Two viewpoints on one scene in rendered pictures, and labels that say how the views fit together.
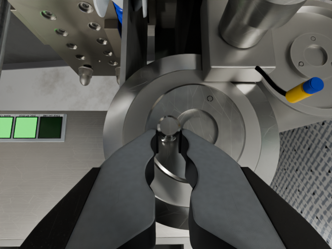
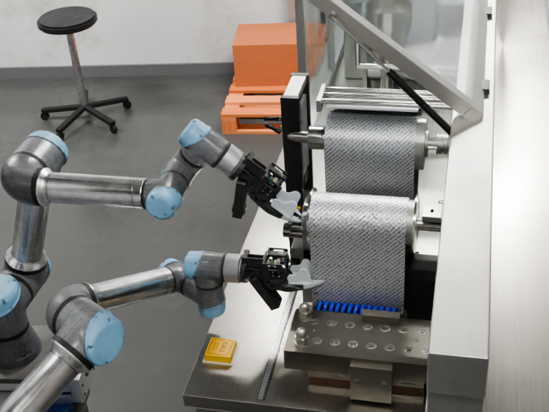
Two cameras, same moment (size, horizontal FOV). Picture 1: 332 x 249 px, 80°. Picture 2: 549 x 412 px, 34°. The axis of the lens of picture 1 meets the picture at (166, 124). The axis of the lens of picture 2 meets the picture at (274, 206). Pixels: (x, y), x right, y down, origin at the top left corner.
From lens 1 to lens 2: 2.24 m
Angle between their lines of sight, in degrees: 95
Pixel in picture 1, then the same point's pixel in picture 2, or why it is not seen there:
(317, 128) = (356, 187)
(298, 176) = (373, 168)
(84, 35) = (377, 335)
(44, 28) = (365, 352)
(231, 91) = not seen: hidden behind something
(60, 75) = not seen: outside the picture
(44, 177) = not seen: hidden behind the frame
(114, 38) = (372, 312)
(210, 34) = (302, 235)
